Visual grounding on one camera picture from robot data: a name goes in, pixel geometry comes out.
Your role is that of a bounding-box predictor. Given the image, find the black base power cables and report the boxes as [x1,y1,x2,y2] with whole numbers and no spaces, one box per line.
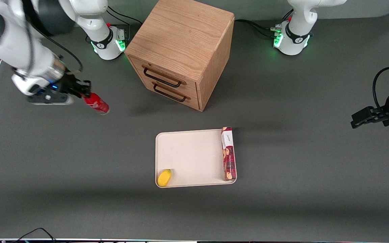
[106,6,144,26]
[234,19,283,38]

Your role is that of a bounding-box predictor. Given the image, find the wooden two-drawer cabinet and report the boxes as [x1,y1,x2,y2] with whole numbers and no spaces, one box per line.
[124,0,235,112]

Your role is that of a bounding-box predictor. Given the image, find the red tartan cookie box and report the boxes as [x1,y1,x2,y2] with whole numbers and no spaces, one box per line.
[221,127,237,181]

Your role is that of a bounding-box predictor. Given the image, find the black metal drawer handle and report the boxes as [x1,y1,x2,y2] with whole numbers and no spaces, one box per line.
[143,66,183,88]
[153,83,187,103]

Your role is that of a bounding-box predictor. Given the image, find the thin black cable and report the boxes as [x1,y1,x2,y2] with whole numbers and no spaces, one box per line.
[12,227,57,243]

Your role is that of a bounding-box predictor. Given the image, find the yellow lemon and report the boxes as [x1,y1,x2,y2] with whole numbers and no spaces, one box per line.
[157,169,173,187]

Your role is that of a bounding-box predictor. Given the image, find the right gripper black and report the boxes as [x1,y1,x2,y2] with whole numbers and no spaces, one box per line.
[40,70,92,99]

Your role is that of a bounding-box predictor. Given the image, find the beige plastic tray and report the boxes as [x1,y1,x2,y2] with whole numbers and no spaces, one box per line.
[155,128,237,188]

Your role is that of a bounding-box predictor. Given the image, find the red can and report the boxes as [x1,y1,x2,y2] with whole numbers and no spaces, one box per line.
[83,93,110,115]

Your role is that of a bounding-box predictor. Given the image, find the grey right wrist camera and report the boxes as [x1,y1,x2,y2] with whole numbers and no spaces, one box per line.
[27,93,74,106]

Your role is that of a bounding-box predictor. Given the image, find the wooden drawer front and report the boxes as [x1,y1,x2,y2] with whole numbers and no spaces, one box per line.
[129,57,199,99]
[141,79,200,111]

